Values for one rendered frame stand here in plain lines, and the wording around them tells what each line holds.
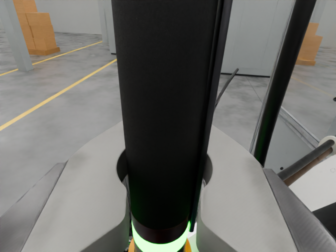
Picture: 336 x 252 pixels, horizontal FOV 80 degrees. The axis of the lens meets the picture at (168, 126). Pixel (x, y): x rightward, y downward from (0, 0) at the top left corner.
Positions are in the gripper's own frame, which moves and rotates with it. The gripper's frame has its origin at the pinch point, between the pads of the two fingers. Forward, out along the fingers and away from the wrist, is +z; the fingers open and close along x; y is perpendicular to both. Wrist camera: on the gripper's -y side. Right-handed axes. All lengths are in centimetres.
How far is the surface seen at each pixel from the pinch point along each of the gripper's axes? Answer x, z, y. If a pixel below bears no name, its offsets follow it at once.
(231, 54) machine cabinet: 159, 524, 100
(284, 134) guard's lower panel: 70, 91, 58
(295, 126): 70, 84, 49
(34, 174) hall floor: -134, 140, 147
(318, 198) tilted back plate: 30.3, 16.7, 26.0
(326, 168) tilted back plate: 33.5, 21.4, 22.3
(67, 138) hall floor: -130, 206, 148
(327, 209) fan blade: 17.7, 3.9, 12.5
